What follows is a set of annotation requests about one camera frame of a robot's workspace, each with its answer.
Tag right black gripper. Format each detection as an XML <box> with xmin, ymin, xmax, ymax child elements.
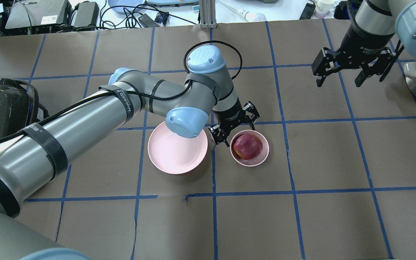
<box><xmin>311</xmin><ymin>23</ymin><xmax>396</xmax><ymax>87</ymax></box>

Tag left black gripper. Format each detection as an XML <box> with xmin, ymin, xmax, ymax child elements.
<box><xmin>208</xmin><ymin>98</ymin><xmax>260</xmax><ymax>147</ymax></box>

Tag red apple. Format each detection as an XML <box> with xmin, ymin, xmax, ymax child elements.
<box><xmin>232</xmin><ymin>133</ymin><xmax>263</xmax><ymax>160</ymax></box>

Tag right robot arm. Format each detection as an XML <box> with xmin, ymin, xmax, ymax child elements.
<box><xmin>311</xmin><ymin>0</ymin><xmax>416</xmax><ymax>87</ymax></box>

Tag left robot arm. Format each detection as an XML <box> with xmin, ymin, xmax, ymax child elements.
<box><xmin>0</xmin><ymin>42</ymin><xmax>260</xmax><ymax>260</ymax></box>

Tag pink bowl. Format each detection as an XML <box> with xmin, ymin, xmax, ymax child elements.
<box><xmin>230</xmin><ymin>130</ymin><xmax>269</xmax><ymax>167</ymax></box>

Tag pink plate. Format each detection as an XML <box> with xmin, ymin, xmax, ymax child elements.
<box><xmin>147</xmin><ymin>122</ymin><xmax>208</xmax><ymax>175</ymax></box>

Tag blue plate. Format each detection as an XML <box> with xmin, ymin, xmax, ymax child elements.
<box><xmin>107</xmin><ymin>0</ymin><xmax>146</xmax><ymax>14</ymax></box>

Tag white plastic cup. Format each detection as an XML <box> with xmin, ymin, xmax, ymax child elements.
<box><xmin>314</xmin><ymin>0</ymin><xmax>335</xmax><ymax>19</ymax></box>

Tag black power adapter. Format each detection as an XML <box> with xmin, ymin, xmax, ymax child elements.
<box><xmin>138</xmin><ymin>14</ymin><xmax>160</xmax><ymax>28</ymax></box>

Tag black rice cooker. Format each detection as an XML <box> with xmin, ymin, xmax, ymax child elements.
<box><xmin>0</xmin><ymin>78</ymin><xmax>48</xmax><ymax>138</ymax></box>

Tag aluminium frame post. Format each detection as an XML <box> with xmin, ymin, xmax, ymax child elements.
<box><xmin>198</xmin><ymin>0</ymin><xmax>217</xmax><ymax>29</ymax></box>

